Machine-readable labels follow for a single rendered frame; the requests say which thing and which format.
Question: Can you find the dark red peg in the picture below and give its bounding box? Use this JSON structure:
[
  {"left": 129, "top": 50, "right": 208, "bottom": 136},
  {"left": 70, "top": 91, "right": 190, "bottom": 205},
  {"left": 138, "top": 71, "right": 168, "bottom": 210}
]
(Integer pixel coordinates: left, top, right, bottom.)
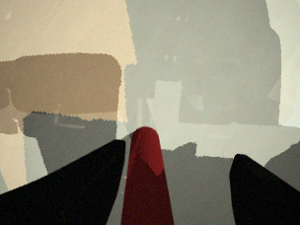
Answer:
[{"left": 121, "top": 127, "right": 174, "bottom": 225}]

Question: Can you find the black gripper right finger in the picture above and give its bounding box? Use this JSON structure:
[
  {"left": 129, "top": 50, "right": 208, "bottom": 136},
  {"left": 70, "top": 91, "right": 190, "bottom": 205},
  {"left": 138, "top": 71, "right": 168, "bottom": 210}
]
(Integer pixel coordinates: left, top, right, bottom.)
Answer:
[{"left": 229, "top": 153, "right": 300, "bottom": 225}]

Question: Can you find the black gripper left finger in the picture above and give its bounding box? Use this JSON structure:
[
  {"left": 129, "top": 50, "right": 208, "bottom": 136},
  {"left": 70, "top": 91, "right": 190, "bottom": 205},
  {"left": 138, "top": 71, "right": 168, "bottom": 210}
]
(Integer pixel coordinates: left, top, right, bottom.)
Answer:
[{"left": 0, "top": 140, "right": 126, "bottom": 225}]

